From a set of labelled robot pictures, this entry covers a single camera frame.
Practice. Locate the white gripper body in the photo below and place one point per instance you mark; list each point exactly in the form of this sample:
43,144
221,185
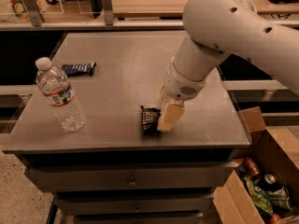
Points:
180,85

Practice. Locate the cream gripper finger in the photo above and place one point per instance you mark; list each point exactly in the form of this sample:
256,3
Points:
161,97
171,111

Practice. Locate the black chocolate rxbar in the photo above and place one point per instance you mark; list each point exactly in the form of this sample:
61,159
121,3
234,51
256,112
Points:
150,117

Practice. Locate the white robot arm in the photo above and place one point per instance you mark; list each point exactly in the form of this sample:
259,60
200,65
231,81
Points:
216,29

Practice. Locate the blue blueberry rxbar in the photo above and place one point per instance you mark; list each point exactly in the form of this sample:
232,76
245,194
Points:
79,69

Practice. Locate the top drawer with knob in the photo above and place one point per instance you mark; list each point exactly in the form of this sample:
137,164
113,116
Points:
144,176

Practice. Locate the drawer with knob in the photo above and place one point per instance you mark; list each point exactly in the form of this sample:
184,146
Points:
134,205
144,176

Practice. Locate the grey drawer cabinet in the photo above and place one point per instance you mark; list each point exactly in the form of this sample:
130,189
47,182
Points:
129,72

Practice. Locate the wooden desk top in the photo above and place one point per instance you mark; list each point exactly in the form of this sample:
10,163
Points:
156,8

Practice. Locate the red soda can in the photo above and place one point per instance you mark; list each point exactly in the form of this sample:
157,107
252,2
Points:
251,166

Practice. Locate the cardboard box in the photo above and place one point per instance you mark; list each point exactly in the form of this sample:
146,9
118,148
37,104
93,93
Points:
276,152

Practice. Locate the clear plastic water bottle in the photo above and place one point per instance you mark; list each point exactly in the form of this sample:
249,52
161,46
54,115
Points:
54,84

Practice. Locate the dark silver-top can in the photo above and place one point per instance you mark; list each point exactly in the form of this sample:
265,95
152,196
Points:
269,183

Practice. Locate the green snack bag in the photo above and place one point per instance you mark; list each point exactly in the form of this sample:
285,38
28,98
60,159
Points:
258,197

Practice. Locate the red apple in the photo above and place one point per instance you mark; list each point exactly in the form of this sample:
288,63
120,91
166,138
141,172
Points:
275,219

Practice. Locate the orange snack package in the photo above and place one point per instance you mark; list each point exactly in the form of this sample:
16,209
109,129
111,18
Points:
13,10

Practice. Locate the grey metal bracket middle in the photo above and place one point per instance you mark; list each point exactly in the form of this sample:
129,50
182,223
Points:
108,12

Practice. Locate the grey metal bracket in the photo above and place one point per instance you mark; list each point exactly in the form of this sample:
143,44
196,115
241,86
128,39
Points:
108,12
34,12

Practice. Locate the grey metal bracket left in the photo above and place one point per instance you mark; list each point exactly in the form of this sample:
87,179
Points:
34,12

